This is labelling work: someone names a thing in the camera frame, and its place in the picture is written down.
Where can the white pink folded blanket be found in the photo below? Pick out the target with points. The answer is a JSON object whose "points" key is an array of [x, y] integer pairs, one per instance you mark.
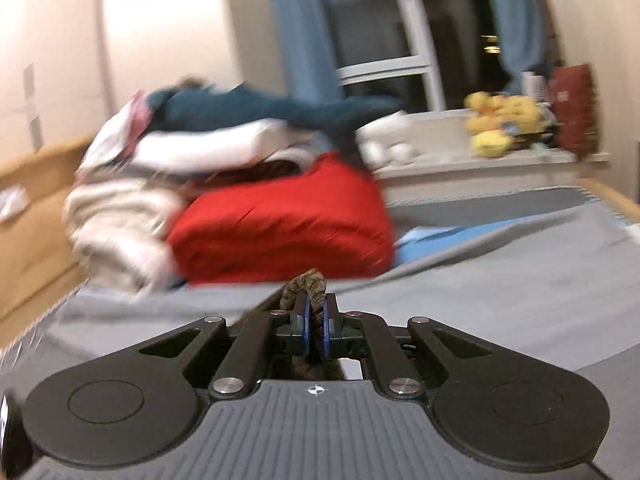
{"points": [[115, 130]]}

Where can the white container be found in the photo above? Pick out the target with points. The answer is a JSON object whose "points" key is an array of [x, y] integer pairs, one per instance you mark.
{"points": [[535, 87]]}

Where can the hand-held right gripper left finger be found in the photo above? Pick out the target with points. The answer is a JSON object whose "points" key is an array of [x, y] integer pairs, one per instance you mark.
{"points": [[301, 325]]}

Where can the white plush toy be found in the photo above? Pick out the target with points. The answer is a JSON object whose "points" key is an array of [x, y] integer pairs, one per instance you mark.
{"points": [[400, 135]]}

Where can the grey bed sheet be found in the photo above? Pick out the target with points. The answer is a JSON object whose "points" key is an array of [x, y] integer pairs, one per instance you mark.
{"points": [[500, 285]]}

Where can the white pillow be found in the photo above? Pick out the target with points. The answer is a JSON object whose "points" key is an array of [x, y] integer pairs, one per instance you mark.
{"points": [[210, 145]]}

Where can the teal shark plush toy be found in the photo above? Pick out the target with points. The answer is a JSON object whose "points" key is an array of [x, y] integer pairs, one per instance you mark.
{"points": [[200, 110]]}

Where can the clear plastic bag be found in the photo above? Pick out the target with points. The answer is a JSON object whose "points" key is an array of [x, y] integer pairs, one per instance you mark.
{"points": [[12, 205]]}

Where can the red cushion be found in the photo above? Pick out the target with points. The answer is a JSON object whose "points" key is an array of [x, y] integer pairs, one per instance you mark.
{"points": [[572, 110]]}

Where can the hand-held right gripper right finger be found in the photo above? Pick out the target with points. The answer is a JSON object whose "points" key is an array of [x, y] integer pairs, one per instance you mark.
{"points": [[327, 327]]}

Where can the grey quilted mattress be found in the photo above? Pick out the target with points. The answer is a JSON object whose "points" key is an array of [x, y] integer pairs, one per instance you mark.
{"points": [[475, 205]]}

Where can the wooden bed frame rail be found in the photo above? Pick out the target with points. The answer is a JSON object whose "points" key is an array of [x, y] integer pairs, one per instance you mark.
{"points": [[615, 200]]}

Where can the white window frame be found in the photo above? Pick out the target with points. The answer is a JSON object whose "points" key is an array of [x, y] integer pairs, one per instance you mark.
{"points": [[385, 67]]}

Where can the cream folded quilt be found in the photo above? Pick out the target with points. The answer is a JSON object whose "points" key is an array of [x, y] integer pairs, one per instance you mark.
{"points": [[115, 230]]}

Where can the white window ledge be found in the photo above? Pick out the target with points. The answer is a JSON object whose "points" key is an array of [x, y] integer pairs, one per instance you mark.
{"points": [[475, 172]]}

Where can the wooden headboard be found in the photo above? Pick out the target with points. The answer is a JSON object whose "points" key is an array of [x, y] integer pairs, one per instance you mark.
{"points": [[40, 240]]}

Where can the yellow plush toy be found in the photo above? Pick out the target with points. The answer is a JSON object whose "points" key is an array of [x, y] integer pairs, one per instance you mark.
{"points": [[525, 112], [482, 105], [490, 142]]}

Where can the red folded blanket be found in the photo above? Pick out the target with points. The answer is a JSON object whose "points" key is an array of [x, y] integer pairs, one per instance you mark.
{"points": [[280, 220]]}

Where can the blue curtain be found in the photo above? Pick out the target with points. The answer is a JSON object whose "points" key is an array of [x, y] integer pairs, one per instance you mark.
{"points": [[300, 35], [515, 25]]}

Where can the navy trimmed patterned blanket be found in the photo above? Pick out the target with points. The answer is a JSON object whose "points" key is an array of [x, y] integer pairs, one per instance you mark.
{"points": [[280, 165]]}

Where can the light blue cloth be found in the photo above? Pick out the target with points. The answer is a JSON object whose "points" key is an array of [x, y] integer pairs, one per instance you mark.
{"points": [[440, 240]]}

